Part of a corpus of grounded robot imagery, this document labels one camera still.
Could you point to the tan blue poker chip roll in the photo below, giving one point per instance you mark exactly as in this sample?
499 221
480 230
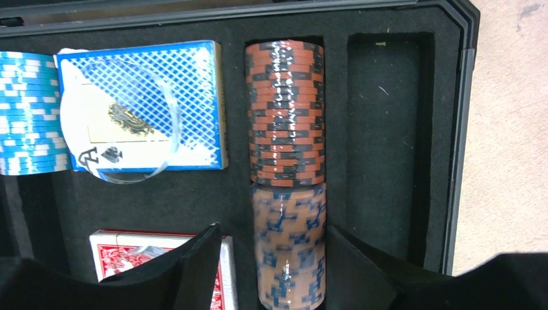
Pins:
289 226

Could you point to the red card deck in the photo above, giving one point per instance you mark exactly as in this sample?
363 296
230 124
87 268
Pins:
115 251

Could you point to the orange black poker chip roll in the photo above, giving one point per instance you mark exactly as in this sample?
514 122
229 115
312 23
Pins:
287 144

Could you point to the blue card deck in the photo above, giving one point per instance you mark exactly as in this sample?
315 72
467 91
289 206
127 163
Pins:
193 71

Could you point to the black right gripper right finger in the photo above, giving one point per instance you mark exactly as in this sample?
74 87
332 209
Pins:
363 277

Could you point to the light blue poker chip roll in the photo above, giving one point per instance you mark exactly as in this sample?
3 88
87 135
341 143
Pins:
32 141

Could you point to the black poker set case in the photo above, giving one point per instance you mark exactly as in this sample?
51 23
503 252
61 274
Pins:
397 92

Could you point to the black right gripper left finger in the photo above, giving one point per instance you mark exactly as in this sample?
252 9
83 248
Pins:
183 278

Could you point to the clear round dealer button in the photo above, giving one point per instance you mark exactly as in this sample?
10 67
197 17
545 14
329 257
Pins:
120 119

